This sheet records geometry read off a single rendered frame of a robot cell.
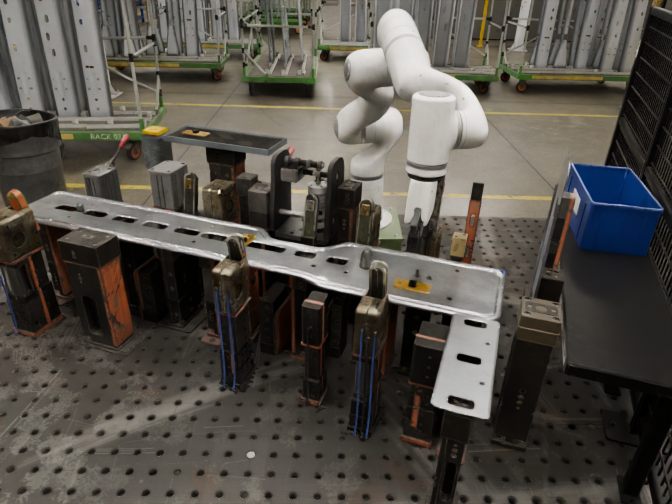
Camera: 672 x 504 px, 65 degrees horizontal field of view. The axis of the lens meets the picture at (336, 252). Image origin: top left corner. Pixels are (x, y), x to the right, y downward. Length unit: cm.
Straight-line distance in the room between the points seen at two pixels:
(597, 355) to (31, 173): 353
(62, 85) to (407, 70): 471
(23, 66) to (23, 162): 191
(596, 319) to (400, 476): 52
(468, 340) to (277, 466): 49
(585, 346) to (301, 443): 64
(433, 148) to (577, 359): 48
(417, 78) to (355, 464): 84
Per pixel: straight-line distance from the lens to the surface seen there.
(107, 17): 905
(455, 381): 100
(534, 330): 112
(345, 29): 1090
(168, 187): 163
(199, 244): 142
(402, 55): 121
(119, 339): 158
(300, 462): 124
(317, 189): 147
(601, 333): 117
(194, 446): 129
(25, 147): 389
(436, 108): 104
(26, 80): 574
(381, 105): 160
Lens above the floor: 166
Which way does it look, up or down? 29 degrees down
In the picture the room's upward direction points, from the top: 2 degrees clockwise
